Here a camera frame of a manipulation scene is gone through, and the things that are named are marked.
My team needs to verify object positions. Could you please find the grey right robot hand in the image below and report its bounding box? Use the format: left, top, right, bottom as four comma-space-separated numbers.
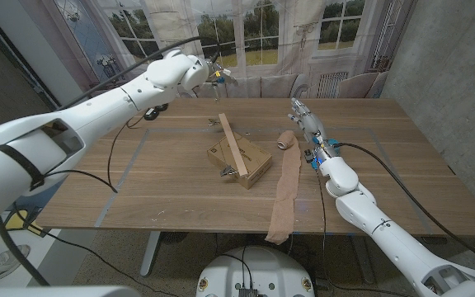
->
287, 97, 327, 144

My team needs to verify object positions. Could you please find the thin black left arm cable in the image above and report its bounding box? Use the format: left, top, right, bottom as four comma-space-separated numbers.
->
41, 115, 146, 194

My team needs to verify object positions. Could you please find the thin black floor cable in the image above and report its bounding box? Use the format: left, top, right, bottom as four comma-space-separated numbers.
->
12, 205, 176, 297

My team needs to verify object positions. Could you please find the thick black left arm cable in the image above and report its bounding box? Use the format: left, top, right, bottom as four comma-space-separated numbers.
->
0, 35, 222, 288

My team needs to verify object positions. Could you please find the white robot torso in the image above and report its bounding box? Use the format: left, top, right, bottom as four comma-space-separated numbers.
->
195, 246, 316, 297

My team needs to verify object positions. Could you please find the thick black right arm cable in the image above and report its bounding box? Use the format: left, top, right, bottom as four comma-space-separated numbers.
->
334, 142, 475, 273

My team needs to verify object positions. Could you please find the black torso cable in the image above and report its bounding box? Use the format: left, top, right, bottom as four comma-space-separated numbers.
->
219, 246, 255, 290

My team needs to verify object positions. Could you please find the wooden slat with metal clips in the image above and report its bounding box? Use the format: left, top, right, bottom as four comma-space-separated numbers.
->
208, 113, 250, 178

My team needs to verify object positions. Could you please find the grey metal table leg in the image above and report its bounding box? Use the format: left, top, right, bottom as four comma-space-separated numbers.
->
139, 230, 162, 277
350, 235, 377, 285

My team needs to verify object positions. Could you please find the beige arm wrap bandage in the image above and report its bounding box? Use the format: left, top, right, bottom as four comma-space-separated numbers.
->
265, 130, 303, 245

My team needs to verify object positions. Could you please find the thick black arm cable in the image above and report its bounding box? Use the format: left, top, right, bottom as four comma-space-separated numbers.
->
334, 142, 475, 273
0, 35, 222, 288

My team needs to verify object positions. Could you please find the grey sneaker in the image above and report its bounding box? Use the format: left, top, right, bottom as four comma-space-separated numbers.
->
0, 243, 31, 285

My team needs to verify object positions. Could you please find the brown cardboard box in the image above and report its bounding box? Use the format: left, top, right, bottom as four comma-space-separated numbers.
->
206, 131, 273, 190

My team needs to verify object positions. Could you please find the yellow black floor object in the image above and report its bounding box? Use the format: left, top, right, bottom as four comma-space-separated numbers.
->
4, 210, 43, 237

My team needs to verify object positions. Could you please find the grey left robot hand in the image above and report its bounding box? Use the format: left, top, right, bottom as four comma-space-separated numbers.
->
204, 60, 238, 90

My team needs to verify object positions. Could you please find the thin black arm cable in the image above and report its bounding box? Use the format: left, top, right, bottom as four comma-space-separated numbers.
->
315, 168, 412, 297
41, 115, 146, 194

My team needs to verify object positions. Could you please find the printed window scene backdrop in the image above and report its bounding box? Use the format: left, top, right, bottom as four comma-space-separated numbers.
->
18, 0, 418, 100

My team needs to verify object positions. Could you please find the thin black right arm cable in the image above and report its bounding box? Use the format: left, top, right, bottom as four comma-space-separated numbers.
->
315, 168, 412, 297

